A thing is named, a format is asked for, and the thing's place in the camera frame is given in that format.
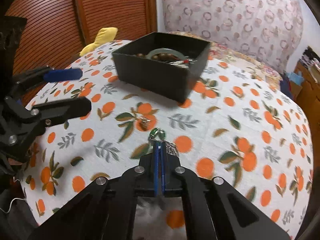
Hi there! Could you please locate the green stone silver pendant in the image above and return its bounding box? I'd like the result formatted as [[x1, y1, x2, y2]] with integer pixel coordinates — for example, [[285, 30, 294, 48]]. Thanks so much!
[[148, 127, 179, 157]]

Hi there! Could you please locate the pale jade bangle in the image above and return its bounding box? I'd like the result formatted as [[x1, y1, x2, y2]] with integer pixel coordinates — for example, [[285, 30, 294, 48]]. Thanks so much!
[[145, 48, 188, 60]]

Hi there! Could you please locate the brown wooden bead bracelet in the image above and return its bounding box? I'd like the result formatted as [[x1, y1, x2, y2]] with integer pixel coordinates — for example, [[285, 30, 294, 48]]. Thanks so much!
[[134, 52, 176, 62]]

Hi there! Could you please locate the black jewelry box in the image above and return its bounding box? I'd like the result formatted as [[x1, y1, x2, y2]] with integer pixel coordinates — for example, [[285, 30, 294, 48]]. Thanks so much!
[[112, 33, 210, 103]]

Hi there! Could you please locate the small silver earring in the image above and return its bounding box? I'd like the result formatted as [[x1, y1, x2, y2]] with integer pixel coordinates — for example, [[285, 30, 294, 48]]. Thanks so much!
[[139, 116, 151, 129]]

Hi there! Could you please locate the wooden louvered wardrobe door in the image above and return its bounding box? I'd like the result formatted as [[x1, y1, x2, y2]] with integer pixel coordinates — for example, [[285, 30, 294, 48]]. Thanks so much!
[[4, 0, 158, 106]]

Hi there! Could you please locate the yellow plush toy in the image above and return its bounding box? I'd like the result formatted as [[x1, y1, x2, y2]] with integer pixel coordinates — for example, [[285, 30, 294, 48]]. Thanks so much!
[[79, 27, 118, 57]]

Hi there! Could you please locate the orange print bed cloth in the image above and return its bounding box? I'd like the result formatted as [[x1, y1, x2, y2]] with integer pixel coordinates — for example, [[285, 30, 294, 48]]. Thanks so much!
[[22, 41, 313, 239]]

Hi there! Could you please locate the floral quilt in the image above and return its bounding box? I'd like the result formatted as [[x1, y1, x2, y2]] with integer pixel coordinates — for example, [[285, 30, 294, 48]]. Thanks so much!
[[170, 31, 283, 91]]

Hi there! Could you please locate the blue tissue paper box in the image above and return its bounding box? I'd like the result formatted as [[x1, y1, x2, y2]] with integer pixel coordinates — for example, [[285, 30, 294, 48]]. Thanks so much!
[[286, 72, 304, 86]]

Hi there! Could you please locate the wooden sideboard cabinet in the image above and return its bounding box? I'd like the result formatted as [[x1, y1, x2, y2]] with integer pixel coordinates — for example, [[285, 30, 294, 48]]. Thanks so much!
[[293, 62, 320, 140]]

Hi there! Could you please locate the pink circle pattern curtain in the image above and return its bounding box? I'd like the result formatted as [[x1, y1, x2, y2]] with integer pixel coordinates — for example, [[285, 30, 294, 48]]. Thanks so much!
[[162, 0, 303, 70]]

